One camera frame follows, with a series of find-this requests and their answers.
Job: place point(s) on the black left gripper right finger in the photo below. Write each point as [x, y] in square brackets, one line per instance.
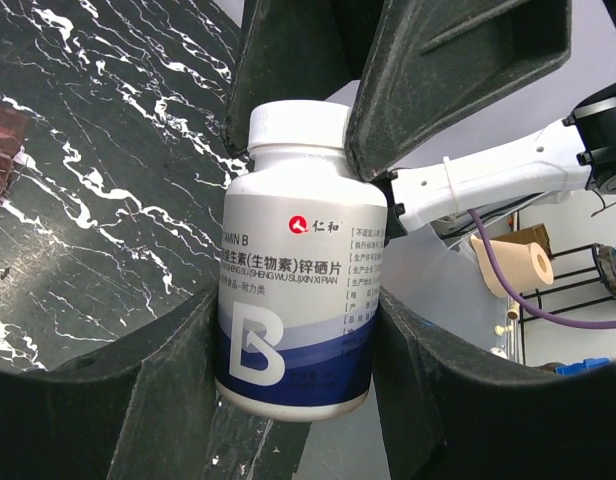
[450, 410]

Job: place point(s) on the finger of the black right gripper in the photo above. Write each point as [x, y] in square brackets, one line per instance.
[434, 63]
[295, 49]

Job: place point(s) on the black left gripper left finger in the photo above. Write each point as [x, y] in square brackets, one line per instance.
[140, 407]

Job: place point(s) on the white vitamin pill bottle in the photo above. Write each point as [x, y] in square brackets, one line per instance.
[302, 247]

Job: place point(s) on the red weekly pill organizer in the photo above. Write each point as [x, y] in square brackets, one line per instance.
[13, 125]

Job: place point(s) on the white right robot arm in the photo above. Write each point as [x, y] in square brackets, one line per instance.
[574, 153]

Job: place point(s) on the brown paper roll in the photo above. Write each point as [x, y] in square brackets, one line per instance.
[525, 266]

